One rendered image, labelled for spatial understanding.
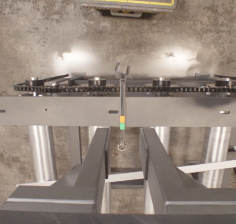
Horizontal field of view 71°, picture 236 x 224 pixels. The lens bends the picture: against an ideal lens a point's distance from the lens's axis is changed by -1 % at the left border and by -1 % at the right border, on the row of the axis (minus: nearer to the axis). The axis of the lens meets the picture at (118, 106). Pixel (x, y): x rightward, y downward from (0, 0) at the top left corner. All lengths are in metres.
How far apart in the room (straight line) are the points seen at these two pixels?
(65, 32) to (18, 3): 0.48
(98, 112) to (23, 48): 1.48
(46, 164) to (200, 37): 1.60
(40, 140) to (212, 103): 0.74
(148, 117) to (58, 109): 0.26
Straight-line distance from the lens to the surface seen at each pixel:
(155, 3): 1.40
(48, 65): 1.78
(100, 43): 1.65
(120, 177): 0.90
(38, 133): 0.88
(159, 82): 0.76
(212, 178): 1.02
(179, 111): 0.51
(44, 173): 0.98
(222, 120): 0.57
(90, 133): 0.81
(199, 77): 1.79
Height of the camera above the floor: 1.63
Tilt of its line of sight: 76 degrees down
